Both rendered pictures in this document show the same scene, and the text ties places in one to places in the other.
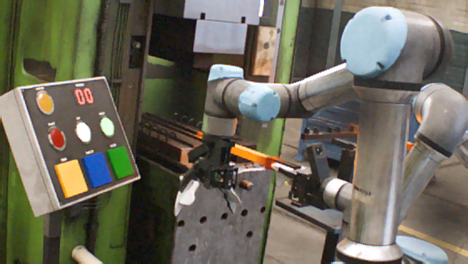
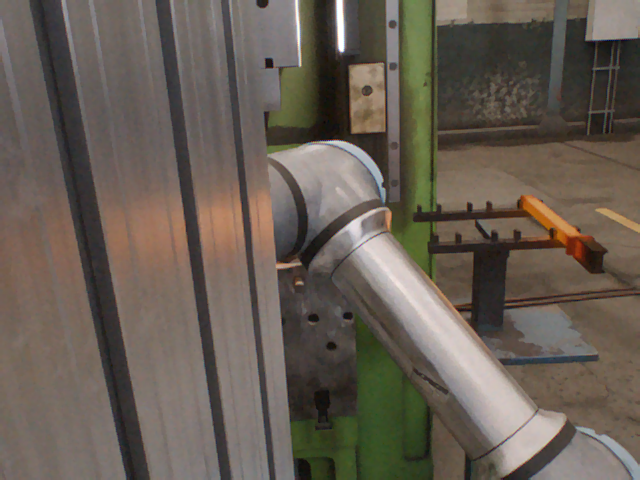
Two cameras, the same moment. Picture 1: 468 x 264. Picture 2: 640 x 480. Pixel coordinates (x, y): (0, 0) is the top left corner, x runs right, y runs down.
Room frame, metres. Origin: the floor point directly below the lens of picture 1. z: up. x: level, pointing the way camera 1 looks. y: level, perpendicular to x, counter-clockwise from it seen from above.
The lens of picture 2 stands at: (0.94, -0.97, 1.43)
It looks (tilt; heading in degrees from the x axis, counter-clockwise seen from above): 19 degrees down; 38
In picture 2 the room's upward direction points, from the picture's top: 3 degrees counter-clockwise
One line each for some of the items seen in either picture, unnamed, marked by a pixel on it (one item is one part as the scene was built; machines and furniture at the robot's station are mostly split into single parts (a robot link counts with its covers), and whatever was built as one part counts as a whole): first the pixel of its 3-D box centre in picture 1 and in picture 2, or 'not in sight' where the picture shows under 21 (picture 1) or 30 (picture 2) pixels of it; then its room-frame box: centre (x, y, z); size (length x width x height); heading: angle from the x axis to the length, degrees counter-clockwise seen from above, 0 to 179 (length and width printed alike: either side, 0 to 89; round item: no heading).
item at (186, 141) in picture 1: (166, 137); not in sight; (2.05, 0.11, 0.96); 0.42 x 0.20 x 0.09; 40
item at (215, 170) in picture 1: (216, 160); not in sight; (1.39, -0.04, 1.07); 0.09 x 0.08 x 0.12; 27
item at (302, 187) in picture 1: (313, 187); not in sight; (1.59, -0.31, 0.98); 0.12 x 0.08 x 0.09; 40
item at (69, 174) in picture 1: (70, 179); not in sight; (1.32, 0.28, 1.01); 0.07 x 0.05 x 0.07; 155
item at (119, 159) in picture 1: (119, 163); not in sight; (1.51, 0.19, 1.01); 0.07 x 0.05 x 0.07; 155
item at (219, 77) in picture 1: (225, 91); not in sight; (1.39, -0.04, 1.23); 0.09 x 0.08 x 0.11; 34
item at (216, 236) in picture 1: (170, 209); (280, 300); (2.10, 0.08, 0.69); 0.56 x 0.38 x 0.45; 40
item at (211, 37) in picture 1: (179, 29); (241, 85); (2.05, 0.11, 1.32); 0.42 x 0.20 x 0.10; 40
